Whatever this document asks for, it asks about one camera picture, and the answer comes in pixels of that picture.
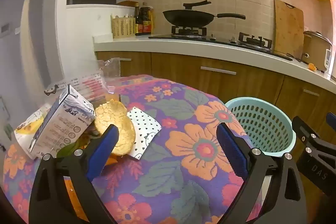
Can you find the wooden cutting board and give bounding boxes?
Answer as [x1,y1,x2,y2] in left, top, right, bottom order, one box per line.
[273,0,305,56]

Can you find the clear red label plastic wrapper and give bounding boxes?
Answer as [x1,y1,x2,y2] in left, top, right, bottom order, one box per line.
[44,57,121,104]

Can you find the black lid handle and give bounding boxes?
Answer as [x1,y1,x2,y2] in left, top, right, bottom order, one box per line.
[183,0,212,10]

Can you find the black power cable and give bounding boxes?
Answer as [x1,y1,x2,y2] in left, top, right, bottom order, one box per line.
[286,53,326,73]

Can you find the long silver cabinet handle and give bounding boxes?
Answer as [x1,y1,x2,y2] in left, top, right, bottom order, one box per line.
[201,66,237,75]

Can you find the woven utensil holder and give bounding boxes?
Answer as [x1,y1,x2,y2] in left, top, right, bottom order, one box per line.
[111,14,136,39]

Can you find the dark sauce bottles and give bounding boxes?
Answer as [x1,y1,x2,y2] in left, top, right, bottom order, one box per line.
[140,2,153,35]

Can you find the printed milk carton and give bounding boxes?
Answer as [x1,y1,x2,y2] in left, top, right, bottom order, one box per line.
[28,84,95,160]

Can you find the black gas stove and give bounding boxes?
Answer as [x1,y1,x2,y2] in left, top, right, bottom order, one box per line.
[148,26,293,61]

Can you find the green bok choy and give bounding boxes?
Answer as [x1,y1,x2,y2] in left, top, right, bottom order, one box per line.
[56,143,79,159]

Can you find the teal perforated plastic basket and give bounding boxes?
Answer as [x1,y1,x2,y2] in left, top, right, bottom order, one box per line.
[225,97,297,157]

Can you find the yellow snack packet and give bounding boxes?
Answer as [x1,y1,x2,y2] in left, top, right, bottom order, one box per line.
[14,106,51,159]

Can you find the dark sauce bottle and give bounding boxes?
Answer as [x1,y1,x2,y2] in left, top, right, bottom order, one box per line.
[135,2,143,36]

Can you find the white kitchen countertop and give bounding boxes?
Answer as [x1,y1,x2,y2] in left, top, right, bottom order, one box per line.
[93,34,336,94]

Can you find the white polka dot napkin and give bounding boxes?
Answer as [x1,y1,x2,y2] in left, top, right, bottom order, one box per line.
[127,106,162,160]

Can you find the orange peel piece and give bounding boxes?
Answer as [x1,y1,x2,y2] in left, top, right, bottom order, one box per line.
[105,154,120,165]

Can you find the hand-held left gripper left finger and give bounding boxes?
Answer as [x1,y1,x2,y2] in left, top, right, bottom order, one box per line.
[28,124,120,224]

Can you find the floral purple tablecloth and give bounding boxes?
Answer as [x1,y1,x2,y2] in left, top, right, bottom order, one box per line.
[0,74,265,224]

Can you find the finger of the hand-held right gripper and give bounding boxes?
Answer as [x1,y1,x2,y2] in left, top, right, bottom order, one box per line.
[326,112,336,133]
[292,116,336,161]

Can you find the large round rice cracker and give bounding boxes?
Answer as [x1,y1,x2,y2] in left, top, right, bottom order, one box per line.
[94,115,137,157]

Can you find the black wok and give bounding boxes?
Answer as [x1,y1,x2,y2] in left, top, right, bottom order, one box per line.
[162,9,246,26]

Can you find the beige rice cooker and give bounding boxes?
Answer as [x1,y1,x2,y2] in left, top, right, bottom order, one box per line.
[302,30,333,73]

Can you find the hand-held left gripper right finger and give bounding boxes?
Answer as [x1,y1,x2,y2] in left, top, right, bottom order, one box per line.
[217,122,309,224]

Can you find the wooden base cabinet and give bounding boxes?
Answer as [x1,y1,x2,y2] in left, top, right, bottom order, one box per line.
[96,51,336,140]

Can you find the small round rice cracker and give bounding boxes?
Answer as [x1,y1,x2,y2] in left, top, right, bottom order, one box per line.
[95,99,128,125]

